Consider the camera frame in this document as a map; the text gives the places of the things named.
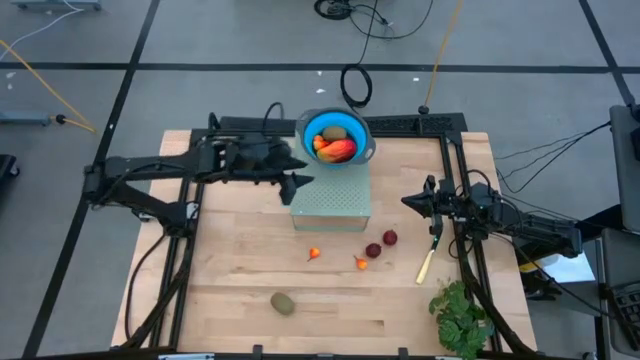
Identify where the black diagonal beam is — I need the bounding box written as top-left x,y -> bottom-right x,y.
579,203 -> 625,236

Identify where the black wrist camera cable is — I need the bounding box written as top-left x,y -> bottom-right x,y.
262,101 -> 286,132
459,168 -> 495,201

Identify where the blue collapsible colander bowl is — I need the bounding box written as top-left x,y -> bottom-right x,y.
295,107 -> 377,169

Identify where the grey cabinet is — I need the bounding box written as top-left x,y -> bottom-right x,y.
608,103 -> 640,234

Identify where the black perforated tray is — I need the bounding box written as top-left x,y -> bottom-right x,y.
363,112 -> 467,137

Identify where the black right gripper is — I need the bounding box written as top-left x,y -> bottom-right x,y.
401,174 -> 469,237

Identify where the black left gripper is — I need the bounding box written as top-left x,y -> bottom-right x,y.
239,139 -> 315,206

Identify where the brown kiwi fruit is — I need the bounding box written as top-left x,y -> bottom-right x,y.
270,292 -> 296,316
322,125 -> 349,143

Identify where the white panel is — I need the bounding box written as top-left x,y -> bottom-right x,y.
524,223 -> 597,285

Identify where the green leafy herb bunch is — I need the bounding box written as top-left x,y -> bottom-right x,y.
428,280 -> 496,360

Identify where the black left wrist camera cable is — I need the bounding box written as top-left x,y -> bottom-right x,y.
262,101 -> 286,132

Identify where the yellow cable with black plug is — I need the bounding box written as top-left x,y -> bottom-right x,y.
0,38 -> 97,134

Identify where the white cable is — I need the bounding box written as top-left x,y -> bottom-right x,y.
0,0 -> 85,49

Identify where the grey stand foot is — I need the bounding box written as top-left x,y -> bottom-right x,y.
12,0 -> 104,12
0,110 -> 54,126

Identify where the black cable bundle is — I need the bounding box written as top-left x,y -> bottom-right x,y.
313,0 -> 436,41

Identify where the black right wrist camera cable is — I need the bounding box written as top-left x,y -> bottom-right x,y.
459,168 -> 495,201

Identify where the black keyboard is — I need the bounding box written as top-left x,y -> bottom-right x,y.
610,282 -> 640,329

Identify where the black caster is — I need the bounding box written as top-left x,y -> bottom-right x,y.
0,153 -> 21,181

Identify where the black coiled cable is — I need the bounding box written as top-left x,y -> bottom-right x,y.
340,0 -> 382,110

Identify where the grey desk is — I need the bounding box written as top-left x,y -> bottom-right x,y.
597,227 -> 640,359

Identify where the pale green perforated box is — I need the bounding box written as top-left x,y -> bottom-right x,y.
290,121 -> 373,233

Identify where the knife with wooden handle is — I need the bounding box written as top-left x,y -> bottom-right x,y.
415,234 -> 441,286

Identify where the red orange mango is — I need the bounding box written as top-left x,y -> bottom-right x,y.
316,138 -> 358,165

